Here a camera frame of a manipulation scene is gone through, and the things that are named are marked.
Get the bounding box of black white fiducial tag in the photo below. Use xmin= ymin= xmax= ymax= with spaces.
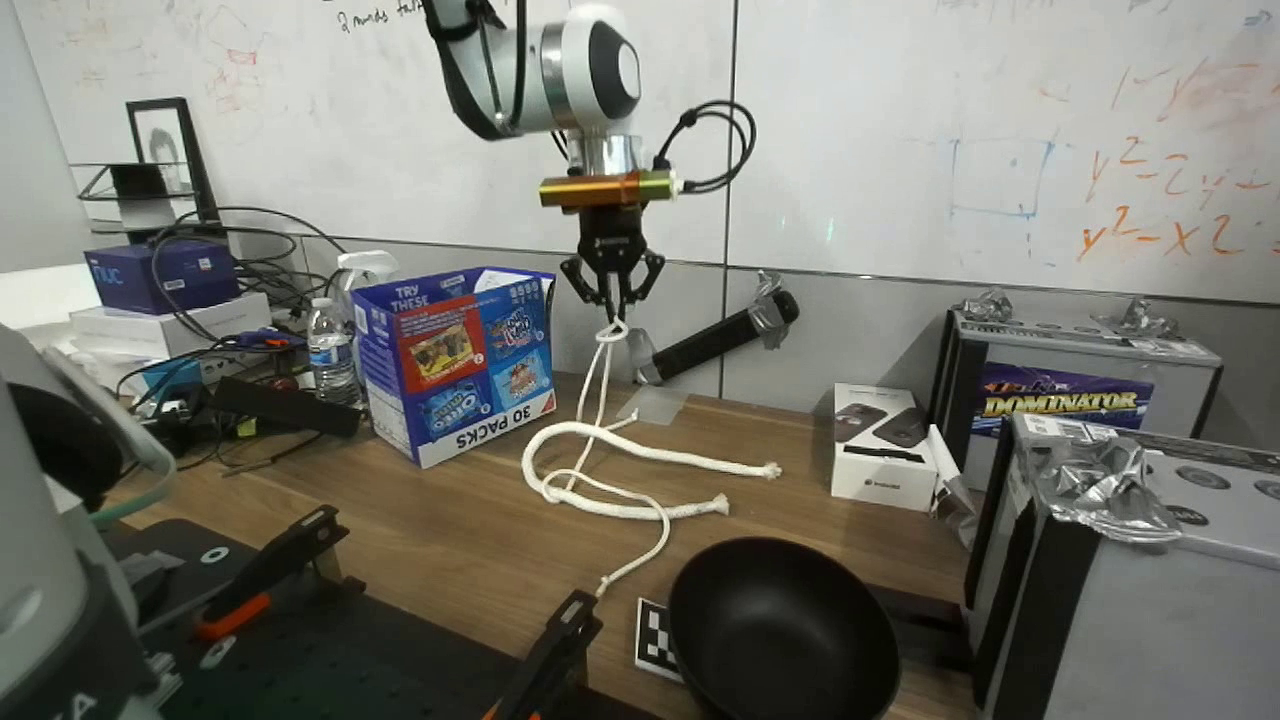
xmin=627 ymin=590 xmax=686 ymax=686

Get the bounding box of flat white box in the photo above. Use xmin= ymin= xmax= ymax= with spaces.
xmin=64 ymin=293 xmax=275 ymax=363

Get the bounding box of dark blue cardboard box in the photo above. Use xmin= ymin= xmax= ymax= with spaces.
xmin=79 ymin=237 xmax=243 ymax=316

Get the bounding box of grey battery with black side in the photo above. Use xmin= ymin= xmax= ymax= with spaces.
xmin=964 ymin=411 xmax=1280 ymax=720

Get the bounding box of blue cardboard snack box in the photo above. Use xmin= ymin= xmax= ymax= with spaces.
xmin=347 ymin=259 xmax=561 ymax=472

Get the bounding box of clear plastic water bottle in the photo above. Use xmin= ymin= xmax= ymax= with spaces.
xmin=305 ymin=293 xmax=361 ymax=403

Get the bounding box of whiteboard with orange formulas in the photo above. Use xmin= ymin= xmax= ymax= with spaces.
xmin=729 ymin=0 xmax=1280 ymax=309

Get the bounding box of thin white rope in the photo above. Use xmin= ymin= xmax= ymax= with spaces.
xmin=536 ymin=316 xmax=675 ymax=599

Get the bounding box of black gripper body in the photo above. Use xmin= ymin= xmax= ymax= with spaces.
xmin=573 ymin=213 xmax=647 ymax=273

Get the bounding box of black cylinder with duct tape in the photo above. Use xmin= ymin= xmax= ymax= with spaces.
xmin=647 ymin=284 xmax=805 ymax=389

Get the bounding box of small white product box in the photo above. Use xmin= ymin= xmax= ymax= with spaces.
xmin=827 ymin=378 xmax=964 ymax=515

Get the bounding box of crumpled aluminium foil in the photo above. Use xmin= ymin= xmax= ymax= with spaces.
xmin=1017 ymin=411 xmax=1191 ymax=551

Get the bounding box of black clamp with orange handle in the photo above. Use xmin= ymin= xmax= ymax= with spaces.
xmin=192 ymin=501 xmax=352 ymax=653
xmin=480 ymin=587 xmax=607 ymax=720

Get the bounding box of orange wrist camera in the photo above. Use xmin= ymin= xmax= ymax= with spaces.
xmin=536 ymin=169 xmax=686 ymax=214

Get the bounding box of black perforated board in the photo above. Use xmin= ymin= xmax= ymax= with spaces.
xmin=111 ymin=515 xmax=673 ymax=720

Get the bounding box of black battery with Dominator label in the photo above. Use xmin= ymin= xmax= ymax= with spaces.
xmin=933 ymin=295 xmax=1229 ymax=494

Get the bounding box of black bowl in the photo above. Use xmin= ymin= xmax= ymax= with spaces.
xmin=663 ymin=534 xmax=903 ymax=720

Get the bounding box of thick white rope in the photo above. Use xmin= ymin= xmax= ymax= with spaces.
xmin=515 ymin=416 xmax=786 ymax=526

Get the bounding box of whiteboard with black handwriting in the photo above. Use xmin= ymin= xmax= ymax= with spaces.
xmin=13 ymin=0 xmax=736 ymax=273

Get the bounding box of black picture frame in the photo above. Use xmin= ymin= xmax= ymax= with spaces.
xmin=125 ymin=91 xmax=224 ymax=231

